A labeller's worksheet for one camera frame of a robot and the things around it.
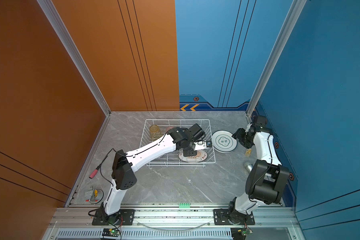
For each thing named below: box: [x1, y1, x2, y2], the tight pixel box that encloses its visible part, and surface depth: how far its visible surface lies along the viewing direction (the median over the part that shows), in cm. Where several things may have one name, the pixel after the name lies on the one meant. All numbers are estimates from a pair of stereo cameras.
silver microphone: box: [244, 163, 254, 173], surface depth 89 cm
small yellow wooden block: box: [245, 148, 252, 158], surface depth 98 cm
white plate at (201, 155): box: [178, 149, 209, 163], surface depth 91 cm
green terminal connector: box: [179, 203, 191, 209], surface depth 79 cm
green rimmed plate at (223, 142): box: [211, 129, 238, 153], surface depth 101 cm
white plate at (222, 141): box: [211, 130, 238, 153], surface depth 101 cm
